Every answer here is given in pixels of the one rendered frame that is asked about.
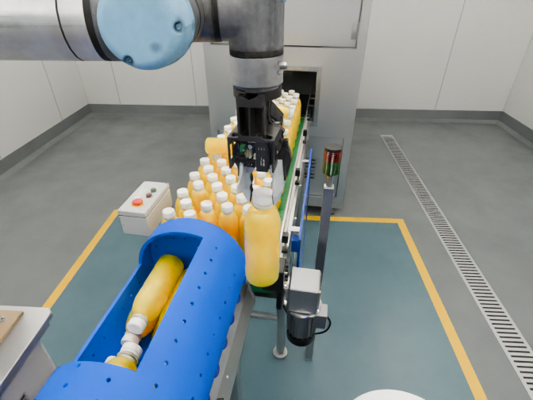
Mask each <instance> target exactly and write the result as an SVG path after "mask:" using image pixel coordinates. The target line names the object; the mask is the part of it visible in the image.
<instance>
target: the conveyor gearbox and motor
mask: <svg viewBox="0 0 533 400"><path fill-rule="evenodd" d="M321 276H322V273H320V270H314V269H308V268H300V267H292V269H291V272H290V275H289V278H288V282H287V284H284V289H283V294H286V297H285V305H282V306H283V308H284V310H285V312H286V314H287V320H286V325H287V330H286V335H287V338H288V340H289V341H290V343H292V344H294V345H296V346H299V347H304V346H307V345H309V344H311V343H312V342H313V339H314V334H322V333H326V332H327V331H328V330H329V329H330V327H331V324H332V322H331V319H330V317H329V316H328V305H326V304H322V301H321V299H320V294H321ZM327 319H328V321H329V325H328V327H327V328H326V322H327ZM316 328H318V329H325V328H326V329H325V330H324V331H322V332H317V333H315V329H316Z"/></svg>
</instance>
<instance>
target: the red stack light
mask: <svg viewBox="0 0 533 400"><path fill-rule="evenodd" d="M342 153H343V150H342V151H341V152H337V153H332V152H327V151H326V150H324V158H323V160H324V161H325V162H327V163H339V162H340V161H341V159H342Z"/></svg>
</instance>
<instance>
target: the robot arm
mask: <svg viewBox="0 0 533 400"><path fill-rule="evenodd" d="M285 2H286V0H0V60H50V61H123V62H124V63H126V64H128V65H130V66H132V67H134V68H138V69H140V70H157V69H160V68H163V67H167V66H169V65H172V64H173V63H175V62H177V61H178V60H180V59H181V58H182V57H183V56H184V55H185V54H186V52H187V51H188V50H189V48H190V46H191V44H192V43H193V42H222V41H228V45H229V62H230V74H231V83H232V84H233V95H234V97H235V98H236V116H237V125H236V127H235V128H234V129H233V130H232V131H231V132H230V133H229V135H228V136H227V144H228V163H229V169H231V168H232V166H233V165H234V163H235V164H236V166H237V168H238V183H237V185H236V193H237V194H239V193H240V192H243V195H244V197H245V198H246V199H247V201H248V202H251V197H252V191H253V190H254V189H253V186H252V182H253V180H254V177H253V174H252V172H253V171H254V169H255V167H256V171H259V172H269V173H270V175H271V177H272V181H271V186H272V188H273V192H272V201H273V205H276V203H277V202H278V200H279V199H280V197H281V196H282V192H283V189H284V186H285V183H286V178H287V175H288V172H289V169H290V164H291V161H292V152H291V149H290V145H289V138H284V135H283V133H284V132H285V131H286V130H285V129H284V128H283V127H282V124H283V117H284V113H283V112H282V111H281V110H280V109H279V108H278V107H277V106H276V105H275V104H274V102H273V101H272V100H274V99H277V98H280V97H281V96H282V85H281V83H282V82H283V70H285V69H287V67H288V63H287V62H282V59H283V53H284V16H285ZM234 142H235V145H234ZM231 144H232V158H231V149H230V145H231Z"/></svg>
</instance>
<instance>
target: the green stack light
mask: <svg viewBox="0 0 533 400"><path fill-rule="evenodd" d="M340 165H341V161H340V162H339V163H327V162H325V161H324V160H323V165H322V172H323V173H324V174H325V175H329V176H335V175H338V174H339V171H340Z"/></svg>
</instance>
